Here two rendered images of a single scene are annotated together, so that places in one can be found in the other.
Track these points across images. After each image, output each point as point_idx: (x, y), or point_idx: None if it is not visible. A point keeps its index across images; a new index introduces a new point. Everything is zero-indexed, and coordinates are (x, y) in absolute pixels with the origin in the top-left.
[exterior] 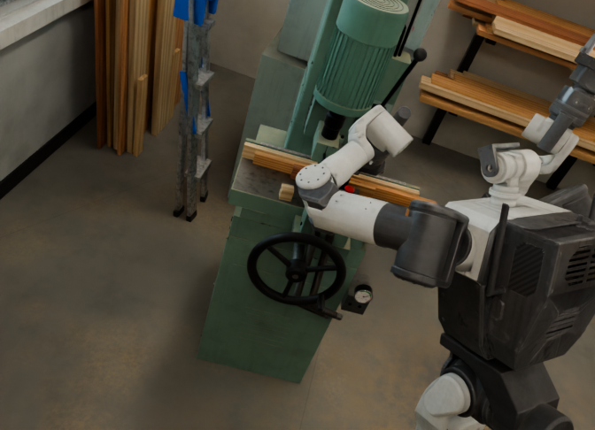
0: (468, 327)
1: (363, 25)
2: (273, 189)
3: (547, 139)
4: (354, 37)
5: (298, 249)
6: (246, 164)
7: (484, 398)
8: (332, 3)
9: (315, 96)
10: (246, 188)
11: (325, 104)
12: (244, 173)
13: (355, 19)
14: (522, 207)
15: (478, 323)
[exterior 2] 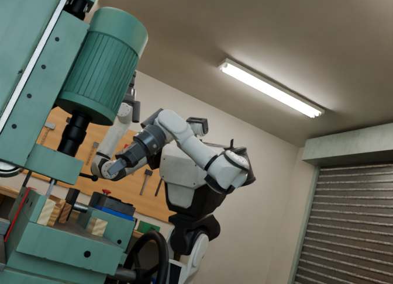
0: (214, 202)
1: (144, 48)
2: (90, 234)
3: (139, 115)
4: (140, 57)
5: (121, 267)
6: (59, 228)
7: (206, 232)
8: (56, 5)
9: (103, 112)
10: (109, 242)
11: (112, 118)
12: (82, 235)
13: (144, 42)
14: None
15: (219, 196)
